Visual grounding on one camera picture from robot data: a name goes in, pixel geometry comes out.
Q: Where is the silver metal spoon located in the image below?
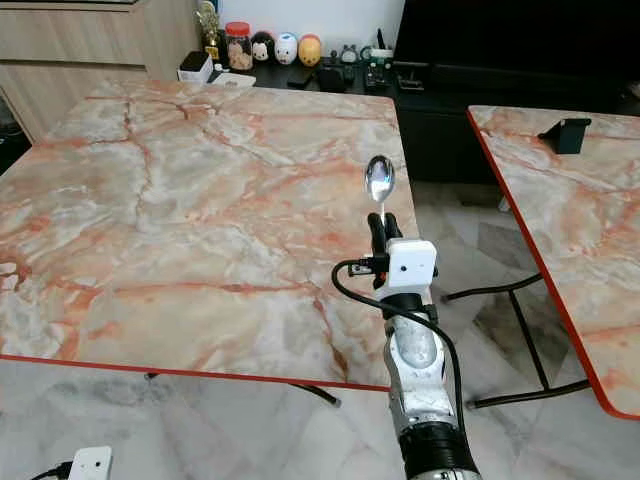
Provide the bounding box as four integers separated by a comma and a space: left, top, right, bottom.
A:
364, 155, 397, 218

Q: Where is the black box device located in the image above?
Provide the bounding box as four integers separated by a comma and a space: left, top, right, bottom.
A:
395, 61, 430, 94

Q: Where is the black rounded gadget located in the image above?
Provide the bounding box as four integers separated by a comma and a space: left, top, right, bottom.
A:
317, 62, 354, 94

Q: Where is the pen holder cup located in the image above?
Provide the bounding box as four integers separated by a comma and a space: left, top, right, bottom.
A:
367, 28, 394, 72

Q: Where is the yellow egg shaped toy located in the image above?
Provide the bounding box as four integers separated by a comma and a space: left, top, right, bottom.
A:
297, 34, 324, 69

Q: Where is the black phone stand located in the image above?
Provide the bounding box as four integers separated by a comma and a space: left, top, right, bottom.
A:
537, 116, 593, 156

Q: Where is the white egg shaped toy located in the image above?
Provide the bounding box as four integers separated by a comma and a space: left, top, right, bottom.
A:
273, 32, 300, 67

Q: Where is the white flat dish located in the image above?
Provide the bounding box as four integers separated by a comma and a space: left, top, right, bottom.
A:
210, 71, 259, 90

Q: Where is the black egg shaped toy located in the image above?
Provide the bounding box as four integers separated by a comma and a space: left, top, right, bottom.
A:
250, 31, 275, 64

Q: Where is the black television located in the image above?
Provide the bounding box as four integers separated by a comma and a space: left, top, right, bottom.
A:
391, 0, 640, 90

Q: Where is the red lidded snack jar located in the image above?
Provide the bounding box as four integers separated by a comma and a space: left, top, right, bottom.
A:
224, 21, 254, 72

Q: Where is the white black small box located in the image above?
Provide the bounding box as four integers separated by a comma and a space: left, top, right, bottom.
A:
178, 51, 214, 84

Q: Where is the gold trophy figure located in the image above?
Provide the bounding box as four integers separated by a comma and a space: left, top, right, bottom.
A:
197, 0, 222, 62

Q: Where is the light wooden cabinet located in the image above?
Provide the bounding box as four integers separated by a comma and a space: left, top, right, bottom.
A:
0, 0, 203, 143

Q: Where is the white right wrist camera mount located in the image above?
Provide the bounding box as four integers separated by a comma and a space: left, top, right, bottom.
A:
381, 239, 440, 294

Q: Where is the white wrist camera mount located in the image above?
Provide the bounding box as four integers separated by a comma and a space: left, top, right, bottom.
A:
67, 445, 114, 480
381, 239, 440, 294

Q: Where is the black metal table frame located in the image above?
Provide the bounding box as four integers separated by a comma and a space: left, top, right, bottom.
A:
443, 270, 597, 410

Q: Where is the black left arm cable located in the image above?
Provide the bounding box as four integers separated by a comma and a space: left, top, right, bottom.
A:
30, 461, 71, 480

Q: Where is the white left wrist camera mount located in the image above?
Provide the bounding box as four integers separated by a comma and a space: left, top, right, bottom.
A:
67, 445, 114, 480

